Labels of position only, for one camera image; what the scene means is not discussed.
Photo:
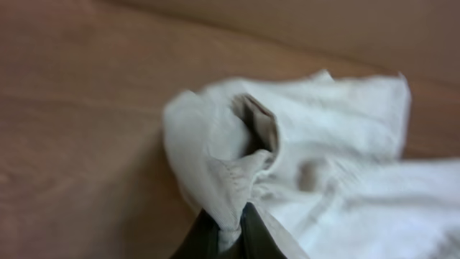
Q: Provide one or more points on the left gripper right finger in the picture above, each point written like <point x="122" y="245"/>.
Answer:
<point x="255" y="241"/>

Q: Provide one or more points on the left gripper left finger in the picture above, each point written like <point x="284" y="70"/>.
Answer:
<point x="201" y="242"/>

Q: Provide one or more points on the beige cotton shorts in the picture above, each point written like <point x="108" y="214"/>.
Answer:
<point x="321" y="160"/>

